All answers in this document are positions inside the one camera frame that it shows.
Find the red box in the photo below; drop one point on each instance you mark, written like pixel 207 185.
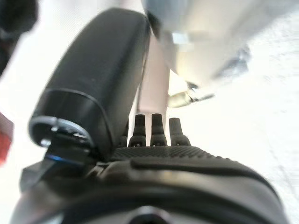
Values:
pixel 5 142

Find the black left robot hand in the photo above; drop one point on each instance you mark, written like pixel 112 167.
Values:
pixel 98 77

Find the dark black object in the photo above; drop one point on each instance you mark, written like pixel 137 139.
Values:
pixel 14 21

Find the pale pink upright post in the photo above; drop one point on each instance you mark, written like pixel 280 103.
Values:
pixel 154 84

